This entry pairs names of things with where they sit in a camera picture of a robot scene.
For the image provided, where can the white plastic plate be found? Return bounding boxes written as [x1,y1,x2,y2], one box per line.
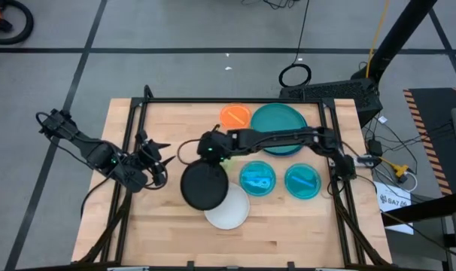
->
[203,181,251,231]

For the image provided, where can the black mat hazard stripes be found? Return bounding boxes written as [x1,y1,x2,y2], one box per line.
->
[402,87,456,196]

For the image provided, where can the black coiled cable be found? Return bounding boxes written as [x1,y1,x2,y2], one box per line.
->
[278,0,312,89]

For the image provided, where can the large teal plastic plate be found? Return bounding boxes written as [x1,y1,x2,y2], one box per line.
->
[250,102,309,156]

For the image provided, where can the black metal table frame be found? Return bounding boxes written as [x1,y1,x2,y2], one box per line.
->
[75,84,393,271]

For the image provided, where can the large blue plastic plate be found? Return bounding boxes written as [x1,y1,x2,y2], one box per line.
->
[263,145,307,157]

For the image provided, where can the small orange transparent plate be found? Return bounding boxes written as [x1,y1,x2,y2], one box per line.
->
[219,103,253,132]

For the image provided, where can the thick black slanted pole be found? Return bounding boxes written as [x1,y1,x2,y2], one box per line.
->
[350,0,438,82]

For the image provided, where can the black plastic plate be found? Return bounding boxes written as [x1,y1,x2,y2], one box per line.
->
[179,159,230,212]

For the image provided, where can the black vacuum hose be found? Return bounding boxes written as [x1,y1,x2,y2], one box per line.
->
[0,0,35,46]

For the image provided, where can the white power strip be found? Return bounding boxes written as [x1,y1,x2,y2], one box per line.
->
[348,154,382,167]

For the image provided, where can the black stand beam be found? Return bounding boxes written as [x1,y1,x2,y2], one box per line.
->
[380,190,456,227]

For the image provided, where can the yellow plug connector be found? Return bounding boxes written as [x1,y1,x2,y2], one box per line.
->
[391,163,409,178]

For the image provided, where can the long yellow cable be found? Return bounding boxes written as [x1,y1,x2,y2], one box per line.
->
[365,0,391,79]

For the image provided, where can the white printed paper sheet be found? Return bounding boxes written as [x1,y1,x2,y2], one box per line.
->
[373,180,415,235]

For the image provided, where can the black power adapter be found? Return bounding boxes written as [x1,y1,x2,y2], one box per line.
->
[367,139,383,157]

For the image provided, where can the cyan transparent plate patterned print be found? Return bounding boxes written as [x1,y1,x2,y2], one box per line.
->
[239,160,277,197]

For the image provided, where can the cyan transparent plate blue stripe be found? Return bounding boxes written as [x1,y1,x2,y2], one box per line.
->
[284,163,322,200]

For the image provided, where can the black perforated computer case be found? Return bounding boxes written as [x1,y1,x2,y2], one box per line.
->
[278,78,384,122]

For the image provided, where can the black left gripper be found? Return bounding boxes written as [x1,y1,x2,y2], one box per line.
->
[134,129,177,169]

